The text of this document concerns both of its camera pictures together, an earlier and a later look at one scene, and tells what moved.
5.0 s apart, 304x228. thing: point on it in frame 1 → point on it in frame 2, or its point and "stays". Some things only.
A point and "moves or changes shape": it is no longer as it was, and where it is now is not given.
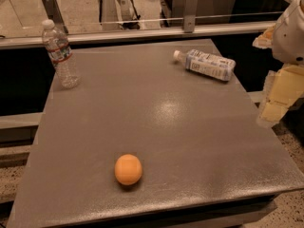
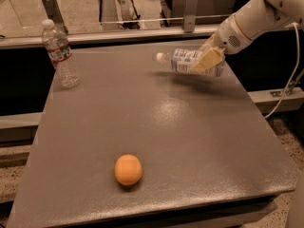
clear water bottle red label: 61,54 stays
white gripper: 290,37 → 226,36
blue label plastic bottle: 206,64 moves or changes shape
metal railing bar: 140,35 stays
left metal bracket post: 53,11 stays
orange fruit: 127,169 stays
